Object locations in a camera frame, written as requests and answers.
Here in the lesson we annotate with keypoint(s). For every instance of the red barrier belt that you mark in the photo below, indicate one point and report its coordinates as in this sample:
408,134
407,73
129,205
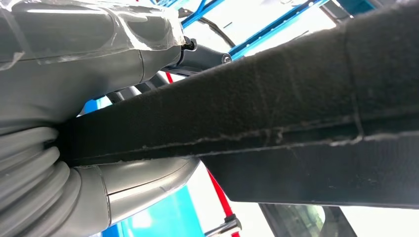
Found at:
221,199

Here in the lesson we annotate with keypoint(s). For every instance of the blue metal shelf rack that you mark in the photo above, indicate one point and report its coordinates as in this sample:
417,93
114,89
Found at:
271,28

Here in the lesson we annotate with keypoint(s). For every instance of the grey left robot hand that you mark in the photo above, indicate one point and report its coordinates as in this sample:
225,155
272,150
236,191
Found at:
82,72

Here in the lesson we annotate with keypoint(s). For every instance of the chrome stanchion post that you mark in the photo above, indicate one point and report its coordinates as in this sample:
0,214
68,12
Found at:
226,227

